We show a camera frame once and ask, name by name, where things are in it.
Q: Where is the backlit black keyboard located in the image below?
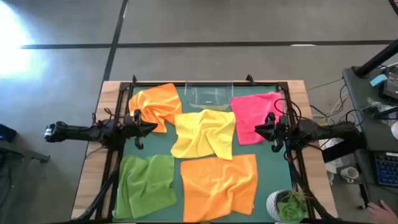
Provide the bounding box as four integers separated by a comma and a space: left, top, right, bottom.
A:
374, 151, 398, 188

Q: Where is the green table mat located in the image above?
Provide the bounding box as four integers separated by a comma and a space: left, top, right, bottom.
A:
112, 85, 294, 223

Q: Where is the green microfiber towel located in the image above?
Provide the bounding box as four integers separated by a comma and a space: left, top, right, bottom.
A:
112, 154, 178, 220

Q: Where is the black stand pole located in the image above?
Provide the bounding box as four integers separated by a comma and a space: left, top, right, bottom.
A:
354, 39, 398, 78

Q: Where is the succulent in white pot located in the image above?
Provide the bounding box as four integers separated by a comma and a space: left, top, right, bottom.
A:
266, 188, 309, 224

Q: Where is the white plastic bag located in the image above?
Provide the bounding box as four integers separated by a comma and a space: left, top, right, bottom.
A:
319, 138, 351, 174

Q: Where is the black metal frame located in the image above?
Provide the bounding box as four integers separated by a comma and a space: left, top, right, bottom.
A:
71, 73, 338, 224

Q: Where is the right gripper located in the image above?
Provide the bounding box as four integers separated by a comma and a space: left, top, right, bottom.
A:
254, 112, 293, 152

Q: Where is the cream cable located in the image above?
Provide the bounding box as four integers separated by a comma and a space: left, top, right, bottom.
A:
313, 92, 351, 122

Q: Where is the pink microfiber towel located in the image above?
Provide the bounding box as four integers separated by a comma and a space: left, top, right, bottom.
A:
229, 91, 285, 146

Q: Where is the clear plastic bin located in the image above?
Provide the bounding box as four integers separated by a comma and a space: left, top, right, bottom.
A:
185, 80, 234, 112

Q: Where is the grey side desk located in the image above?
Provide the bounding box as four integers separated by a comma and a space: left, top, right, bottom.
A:
341, 66, 398, 224

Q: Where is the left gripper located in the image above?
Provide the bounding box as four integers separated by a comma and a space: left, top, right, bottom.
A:
123, 109, 159, 150

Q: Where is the black electronic box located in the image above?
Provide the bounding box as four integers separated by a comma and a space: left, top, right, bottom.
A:
381, 65, 398, 101

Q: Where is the clear plastic wrapper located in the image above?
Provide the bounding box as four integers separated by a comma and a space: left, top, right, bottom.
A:
366, 96, 398, 119

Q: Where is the grey metal stand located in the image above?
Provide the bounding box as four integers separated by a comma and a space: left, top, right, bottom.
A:
0, 139, 51, 224

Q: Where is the white mug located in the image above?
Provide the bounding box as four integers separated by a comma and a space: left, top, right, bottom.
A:
340, 166, 360, 184

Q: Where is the black flat bar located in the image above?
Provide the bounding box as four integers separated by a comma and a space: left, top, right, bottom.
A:
322, 136, 368, 163

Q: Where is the light blue card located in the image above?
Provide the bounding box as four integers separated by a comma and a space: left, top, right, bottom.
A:
369, 73, 389, 88

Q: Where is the orange microfiber towel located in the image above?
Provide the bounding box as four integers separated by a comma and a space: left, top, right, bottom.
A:
128, 83, 183, 134
180, 154, 259, 223

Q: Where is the black box with blue light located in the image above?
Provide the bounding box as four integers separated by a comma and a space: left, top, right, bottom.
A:
0, 123, 18, 143

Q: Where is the person's hand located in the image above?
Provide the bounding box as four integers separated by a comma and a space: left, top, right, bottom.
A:
366, 199, 398, 224

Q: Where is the yellow microfiber towel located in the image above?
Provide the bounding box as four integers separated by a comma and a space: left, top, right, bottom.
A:
170, 108, 236, 161

